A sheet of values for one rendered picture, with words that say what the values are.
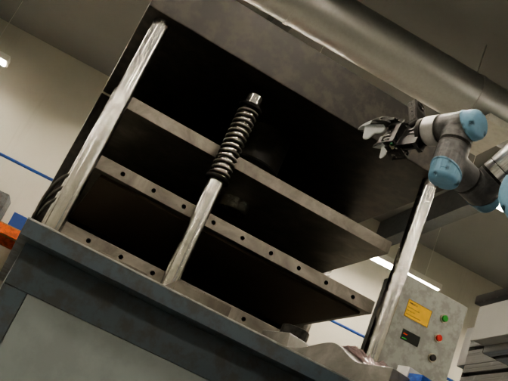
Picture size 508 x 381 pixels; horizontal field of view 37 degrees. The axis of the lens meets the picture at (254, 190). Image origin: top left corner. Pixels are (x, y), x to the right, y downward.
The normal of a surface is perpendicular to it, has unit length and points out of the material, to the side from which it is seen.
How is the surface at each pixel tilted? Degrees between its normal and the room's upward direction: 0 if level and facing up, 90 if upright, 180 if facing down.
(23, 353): 90
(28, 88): 90
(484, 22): 180
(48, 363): 90
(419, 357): 90
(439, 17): 180
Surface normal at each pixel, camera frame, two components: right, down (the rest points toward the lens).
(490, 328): -0.89, -0.44
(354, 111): 0.37, -0.23
